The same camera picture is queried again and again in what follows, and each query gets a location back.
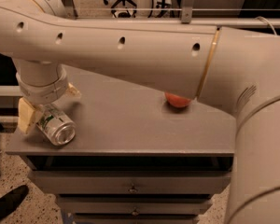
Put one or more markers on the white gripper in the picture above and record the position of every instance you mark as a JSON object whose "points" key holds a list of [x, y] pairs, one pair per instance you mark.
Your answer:
{"points": [[44, 92]]}

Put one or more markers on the silver green 7up can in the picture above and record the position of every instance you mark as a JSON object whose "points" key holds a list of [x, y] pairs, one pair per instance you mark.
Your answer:
{"points": [[56, 125]]}

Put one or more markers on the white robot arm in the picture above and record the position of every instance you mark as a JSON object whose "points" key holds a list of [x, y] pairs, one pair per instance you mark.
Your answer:
{"points": [[236, 71]]}

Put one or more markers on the grey drawer cabinet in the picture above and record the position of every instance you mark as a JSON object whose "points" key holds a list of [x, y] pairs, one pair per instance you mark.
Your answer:
{"points": [[134, 159]]}

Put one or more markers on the red apple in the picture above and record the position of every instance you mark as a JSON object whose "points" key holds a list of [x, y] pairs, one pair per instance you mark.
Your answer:
{"points": [[177, 101]]}

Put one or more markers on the metal railing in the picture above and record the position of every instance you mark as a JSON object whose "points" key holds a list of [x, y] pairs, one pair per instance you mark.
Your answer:
{"points": [[233, 13]]}

